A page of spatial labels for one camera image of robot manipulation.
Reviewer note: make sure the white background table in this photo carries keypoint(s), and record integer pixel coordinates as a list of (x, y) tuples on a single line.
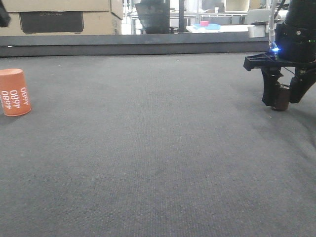
[(220, 29)]

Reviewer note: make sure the cardboard box with black label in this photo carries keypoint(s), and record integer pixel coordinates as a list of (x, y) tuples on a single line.
[(63, 17)]

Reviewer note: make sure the dark office chair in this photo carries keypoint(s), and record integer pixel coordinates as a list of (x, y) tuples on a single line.
[(154, 16)]

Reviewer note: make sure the black vertical post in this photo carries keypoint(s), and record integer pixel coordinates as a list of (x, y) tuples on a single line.
[(181, 28)]

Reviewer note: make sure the dark table edge rail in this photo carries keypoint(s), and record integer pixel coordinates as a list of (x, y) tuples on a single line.
[(156, 44)]

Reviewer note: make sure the blue tray with pink item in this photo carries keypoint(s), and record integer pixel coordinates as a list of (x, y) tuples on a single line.
[(206, 25)]

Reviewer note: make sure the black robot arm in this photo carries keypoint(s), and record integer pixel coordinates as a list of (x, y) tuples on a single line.
[(289, 67)]

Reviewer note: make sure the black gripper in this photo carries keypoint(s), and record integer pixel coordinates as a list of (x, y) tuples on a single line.
[(293, 47)]

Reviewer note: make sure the orange cylinder marked 4680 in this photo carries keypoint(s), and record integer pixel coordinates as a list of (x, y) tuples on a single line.
[(13, 93)]

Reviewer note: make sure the dark brown cylindrical capacitor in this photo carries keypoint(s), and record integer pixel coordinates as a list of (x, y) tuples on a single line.
[(281, 97)]

